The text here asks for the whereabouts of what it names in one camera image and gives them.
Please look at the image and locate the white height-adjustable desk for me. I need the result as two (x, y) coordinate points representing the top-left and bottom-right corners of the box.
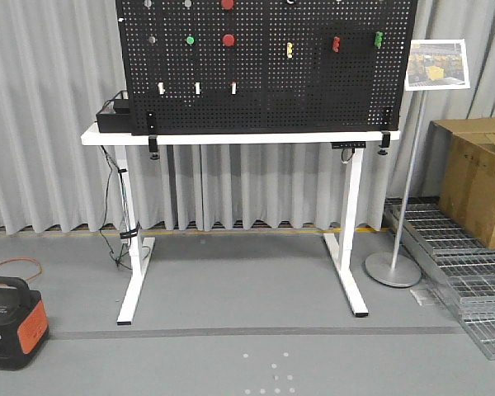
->
(81, 123), (401, 326)

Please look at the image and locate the desk height control panel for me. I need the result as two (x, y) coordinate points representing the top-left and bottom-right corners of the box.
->
(331, 141), (366, 149)

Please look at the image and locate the left black mounting clamp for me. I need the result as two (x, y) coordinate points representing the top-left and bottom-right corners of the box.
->
(147, 111), (159, 160)

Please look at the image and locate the black mounting clamp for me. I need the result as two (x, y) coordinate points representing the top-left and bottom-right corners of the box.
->
(377, 107), (392, 156)
(147, 111), (159, 160)

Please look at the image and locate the black perforated pegboard panel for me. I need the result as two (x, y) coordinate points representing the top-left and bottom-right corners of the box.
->
(115, 0), (417, 135)

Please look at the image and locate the right black mounting clamp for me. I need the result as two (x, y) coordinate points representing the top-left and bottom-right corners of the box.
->
(377, 107), (392, 156)

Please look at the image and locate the small black box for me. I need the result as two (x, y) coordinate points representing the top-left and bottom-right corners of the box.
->
(113, 98), (130, 115)

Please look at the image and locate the silver sign stand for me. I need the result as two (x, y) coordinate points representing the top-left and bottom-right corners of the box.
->
(365, 91), (428, 288)

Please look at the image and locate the black open tray box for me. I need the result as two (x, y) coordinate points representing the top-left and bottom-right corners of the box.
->
(96, 90), (134, 133)

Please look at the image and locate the lower red mushroom button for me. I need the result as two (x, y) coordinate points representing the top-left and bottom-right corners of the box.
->
(222, 34), (236, 47)

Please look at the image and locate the red mushroom button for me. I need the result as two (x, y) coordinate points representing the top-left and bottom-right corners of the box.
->
(221, 0), (235, 11)
(222, 34), (236, 47)

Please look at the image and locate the upper red mushroom button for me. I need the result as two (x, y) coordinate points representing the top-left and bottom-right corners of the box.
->
(221, 0), (235, 11)

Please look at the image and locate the brown cardboard box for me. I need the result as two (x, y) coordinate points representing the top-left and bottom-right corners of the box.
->
(432, 117), (495, 249)

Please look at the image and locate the printed photo sign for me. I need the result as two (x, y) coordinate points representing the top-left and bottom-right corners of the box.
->
(404, 39), (470, 92)

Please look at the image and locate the metal floor grating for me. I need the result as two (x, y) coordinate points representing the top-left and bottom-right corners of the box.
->
(402, 197), (495, 360)

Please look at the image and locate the grey curtain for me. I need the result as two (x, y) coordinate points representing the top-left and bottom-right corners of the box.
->
(0, 1), (495, 234)

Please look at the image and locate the black orange power station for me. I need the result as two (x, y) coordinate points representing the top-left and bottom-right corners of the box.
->
(0, 276), (50, 370)

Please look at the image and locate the black cable bundle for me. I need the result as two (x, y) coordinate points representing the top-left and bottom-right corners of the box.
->
(98, 144), (149, 271)

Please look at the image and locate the yellow rocker switch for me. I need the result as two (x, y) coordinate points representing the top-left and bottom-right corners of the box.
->
(286, 42), (294, 59)

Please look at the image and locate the red knob switch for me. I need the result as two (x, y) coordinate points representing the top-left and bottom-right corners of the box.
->
(332, 36), (341, 53)

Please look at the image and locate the green knob switch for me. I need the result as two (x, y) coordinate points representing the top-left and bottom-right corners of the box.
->
(375, 31), (384, 49)

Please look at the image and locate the orange power cable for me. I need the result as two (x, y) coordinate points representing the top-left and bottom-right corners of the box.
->
(0, 257), (43, 284)

